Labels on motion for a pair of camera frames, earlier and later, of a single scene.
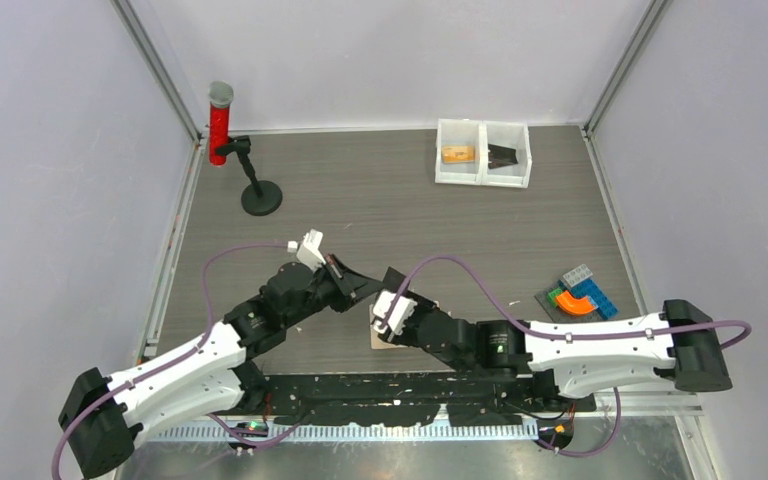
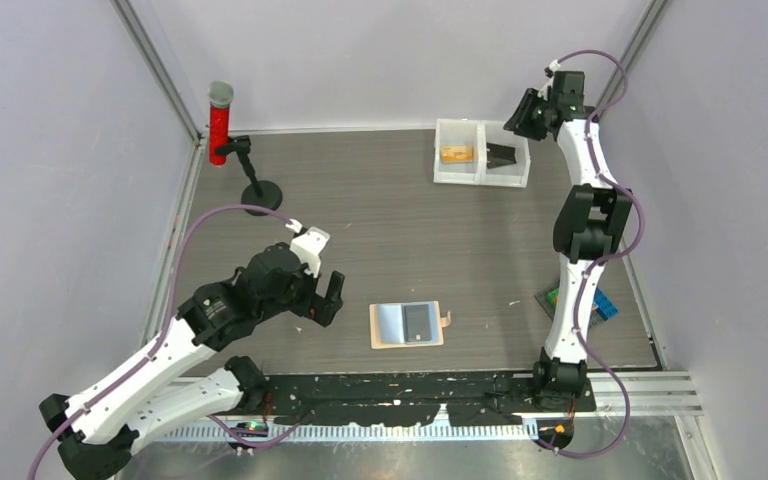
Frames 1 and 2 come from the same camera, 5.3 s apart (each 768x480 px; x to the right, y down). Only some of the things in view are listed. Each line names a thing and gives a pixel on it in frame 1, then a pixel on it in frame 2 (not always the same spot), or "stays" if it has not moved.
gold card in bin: [458, 154] stays
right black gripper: [424, 304] -> [517, 122]
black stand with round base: [261, 197] stays
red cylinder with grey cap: [220, 96] stays
